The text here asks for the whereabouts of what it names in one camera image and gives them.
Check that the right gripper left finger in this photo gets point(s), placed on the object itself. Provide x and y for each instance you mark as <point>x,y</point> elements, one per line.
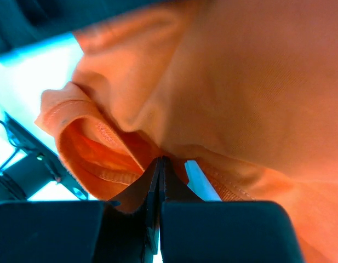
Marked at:
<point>133,215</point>

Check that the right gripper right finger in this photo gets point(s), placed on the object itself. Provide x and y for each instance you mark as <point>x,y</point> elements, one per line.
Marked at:
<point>178,221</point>

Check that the orange t shirt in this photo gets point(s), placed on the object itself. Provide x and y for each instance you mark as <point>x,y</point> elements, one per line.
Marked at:
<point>247,89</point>

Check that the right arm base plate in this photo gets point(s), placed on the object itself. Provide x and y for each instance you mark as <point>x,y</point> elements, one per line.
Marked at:
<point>31,166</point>

